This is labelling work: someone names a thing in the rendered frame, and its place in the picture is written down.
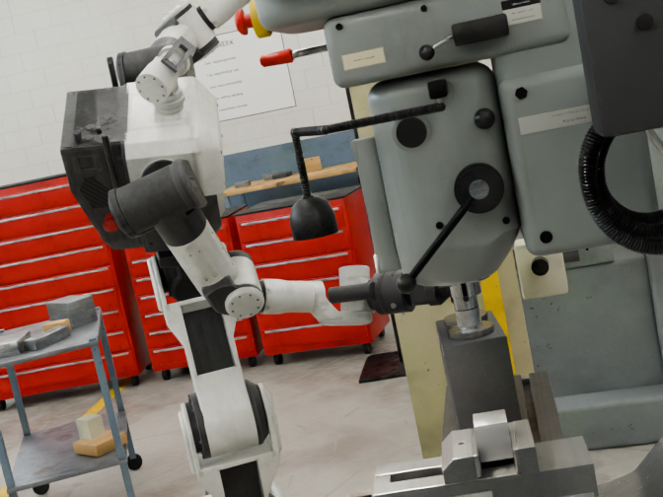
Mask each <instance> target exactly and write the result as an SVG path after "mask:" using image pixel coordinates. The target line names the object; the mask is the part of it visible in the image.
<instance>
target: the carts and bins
mask: <svg viewBox="0 0 663 497"><path fill-rule="evenodd" d="M46 307H47V311H48V315H49V319H50V320H47V321H43V322H39V323H34V324H30V325H26V326H22V327H18V328H13V329H9V330H4V329H0V369H1V368H5V367H6V368H7V372H8V376H9V380H10V383H11V387H12V391H13V395H14V399H15V402H16V405H17V409H18V413H19V417H20V421H21V425H22V428H23V432H24V437H23V440H22V444H21V447H20V449H19V452H18V455H17V458H16V461H15V465H14V468H13V471H12V469H11V466H10V463H9V459H8V455H7V451H6V448H5V444H4V440H3V436H2V432H1V429H0V463H1V467H2V471H3V475H4V478H5V482H6V486H7V490H6V491H7V494H9V497H19V496H18V491H22V490H26V489H30V488H32V489H33V491H34V493H35V494H38V495H43V494H45V493H46V492H47V491H48V489H49V483H51V482H55V481H59V480H63V479H67V478H70V477H74V476H78V475H82V474H86V473H89V472H93V471H97V470H101V469H105V468H108V467H112V466H116V465H120V469H121V473H122V477H123V481H124V485H125V490H126V494H127V497H135V493H134V489H133V485H132V481H131V477H130V473H129V469H132V470H136V469H138V468H140V466H141V465H142V458H141V456H140V455H138V454H135V450H134V446H133V442H132V438H131V434H130V430H129V426H128V421H127V417H126V409H124V405H123V401H122V397H121V393H120V389H119V385H118V381H117V376H116V372H115V368H114V364H113V360H112V356H111V350H110V346H109V342H108V337H107V333H106V329H105V325H104V321H103V317H102V309H100V307H96V308H95V304H94V300H93V296H92V295H69V296H66V297H63V298H60V299H57V300H54V301H51V302H48V303H46ZM100 337H101V341H102V344H103V349H104V353H105V357H106V361H107V365H108V369H109V373H110V380H111V384H112V388H113V392H114V396H115V401H116V405H117V409H118V411H114V409H113V405H112V400H111V393H110V389H109V385H108V381H107V377H106V373H105V369H104V365H103V361H102V357H101V353H100V349H99V340H100ZM87 347H91V350H92V354H93V358H94V362H95V366H96V370H97V374H98V378H99V382H100V386H101V390H102V394H103V398H104V402H105V407H106V411H107V413H106V414H102V415H100V414H90V413H89V414H87V415H84V416H82V417H80V418H78V419H76V420H75V422H71V423H67V424H63V425H59V426H55V427H51V428H47V429H43V430H39V431H35V432H32V433H31V429H30V426H29V422H28V418H27V414H26V410H25V407H24V403H23V400H22V396H21V392H20V388H19V384H18V380H17V376H16V373H15V369H14V365H18V364H22V363H26V362H30V361H33V360H37V359H41V358H46V357H50V356H54V355H58V354H62V353H66V352H70V351H75V350H79V349H83V348H87ZM127 449H128V453H129V456H127Z"/></svg>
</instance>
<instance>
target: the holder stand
mask: <svg viewBox="0 0 663 497"><path fill-rule="evenodd" d="M479 311H480V317H481V322H482V326H481V327H479V328H476V329H472V330H458V325H457V319H456V314H455V313H453V314H451V315H448V316H447V317H445V318H444V319H441V320H437V321H436V328H437V334H438V339H439V344H440V349H441V354H442V359H443V365H444V370H445V375H446V380H447V385H448V391H449V395H450V400H451V405H452V408H453V412H454V415H455V418H456V422H457V425H458V429H459V430H463V429H470V428H471V429H472V428H475V427H474V418H473V414H476V413H483V412H489V411H494V410H500V409H505V414H506V419H507V423H509V422H513V421H519V420H522V417H521V412H520V406H519V401H518V395H517V391H516V385H515V380H514V374H513V369H512V363H511V358H510V352H509V347H508V341H507V336H506V335H505V333H504V331H503V329H502V328H501V326H500V324H499V323H498V321H497V319H496V318H495V316H494V314H493V312H492V311H485V310H479Z"/></svg>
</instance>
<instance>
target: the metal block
mask: <svg viewBox="0 0 663 497"><path fill-rule="evenodd" d="M473 418H474V427H475V433H476V438H477V443H478V449H479V458H480V462H490V461H497V460H503V459H510V458H514V456H513V451H512V445H511V440H510V435H509V429H508V424H507V419H506V414H505V409H500V410H494V411H489V412H483V413H476V414H473Z"/></svg>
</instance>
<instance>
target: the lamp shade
mask: <svg viewBox="0 0 663 497"><path fill-rule="evenodd" d="M290 227H291V232H292V237H293V241H306V240H311V239H316V238H321V237H325V236H328V235H331V234H334V233H336V232H338V227H337V222H336V218H335V213H334V212H333V210H332V207H331V205H330V204H329V202H328V201H327V200H326V199H324V198H321V197H320V196H314V195H312V196H308V197H302V199H299V200H298V201H297V202H296V203H295V204H294V205H293V206H292V207H291V215H290Z"/></svg>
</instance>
